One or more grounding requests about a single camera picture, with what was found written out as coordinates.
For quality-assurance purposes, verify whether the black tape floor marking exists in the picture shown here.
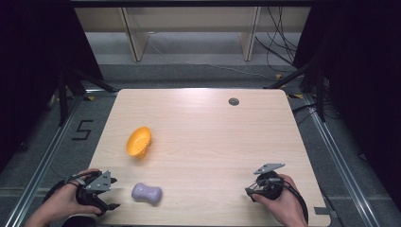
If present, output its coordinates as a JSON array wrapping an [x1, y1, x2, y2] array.
[[71, 119, 95, 142]]

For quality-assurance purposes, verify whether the orange perforated soap dish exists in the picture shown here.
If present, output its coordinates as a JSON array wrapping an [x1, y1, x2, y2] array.
[[126, 126, 153, 160]]

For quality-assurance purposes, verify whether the black tripod stand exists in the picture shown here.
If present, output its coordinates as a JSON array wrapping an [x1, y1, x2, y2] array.
[[262, 58, 328, 123], [55, 66, 118, 128]]

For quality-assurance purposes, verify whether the black curtain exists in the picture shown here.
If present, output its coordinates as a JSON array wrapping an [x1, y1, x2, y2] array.
[[292, 0, 401, 210], [0, 0, 106, 173]]

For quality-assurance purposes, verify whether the person's right hand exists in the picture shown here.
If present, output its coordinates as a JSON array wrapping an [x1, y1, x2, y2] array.
[[252, 174, 307, 227]]

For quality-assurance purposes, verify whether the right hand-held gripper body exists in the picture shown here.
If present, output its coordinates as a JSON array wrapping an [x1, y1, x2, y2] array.
[[253, 162, 287, 201]]

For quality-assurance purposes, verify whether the purple bone-shaped soap bar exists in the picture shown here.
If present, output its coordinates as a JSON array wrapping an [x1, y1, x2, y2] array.
[[131, 182, 164, 207]]

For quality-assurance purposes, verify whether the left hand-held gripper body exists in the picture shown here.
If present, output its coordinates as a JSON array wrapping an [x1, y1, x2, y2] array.
[[75, 169, 113, 218]]

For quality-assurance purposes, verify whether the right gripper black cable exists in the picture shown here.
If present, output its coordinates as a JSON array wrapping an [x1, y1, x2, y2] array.
[[267, 177, 310, 224]]

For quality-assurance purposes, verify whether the person's left hand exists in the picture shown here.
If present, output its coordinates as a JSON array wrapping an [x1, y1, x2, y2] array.
[[41, 167, 102, 222]]

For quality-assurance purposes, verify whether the aluminium floor rail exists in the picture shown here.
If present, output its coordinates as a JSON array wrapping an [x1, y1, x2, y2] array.
[[302, 93, 383, 227], [3, 94, 84, 227]]

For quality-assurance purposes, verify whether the bundle of black cables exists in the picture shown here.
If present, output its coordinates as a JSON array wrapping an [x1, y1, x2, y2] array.
[[253, 6, 300, 74]]

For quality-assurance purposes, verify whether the white desk frame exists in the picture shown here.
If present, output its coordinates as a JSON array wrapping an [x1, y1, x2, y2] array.
[[73, 6, 312, 63]]

